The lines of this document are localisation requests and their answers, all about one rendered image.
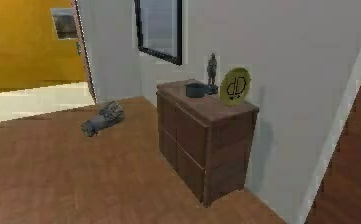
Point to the dark grey round bowl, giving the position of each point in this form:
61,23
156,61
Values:
196,90

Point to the brown wooden chest of drawers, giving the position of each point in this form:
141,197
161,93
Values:
201,140

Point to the dark grey figure statuette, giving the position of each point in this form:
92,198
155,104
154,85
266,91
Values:
212,71

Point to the yellow-green round plate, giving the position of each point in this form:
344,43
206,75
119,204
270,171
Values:
235,86

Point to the grey crumpled cloth bundle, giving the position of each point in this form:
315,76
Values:
103,119

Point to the black-framed window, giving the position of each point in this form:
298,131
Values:
161,26

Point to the brown wooden room door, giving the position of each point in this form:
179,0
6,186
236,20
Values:
349,166

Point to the small green wall switch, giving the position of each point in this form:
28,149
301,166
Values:
78,48

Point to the white-framed wall picture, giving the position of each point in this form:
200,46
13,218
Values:
65,24

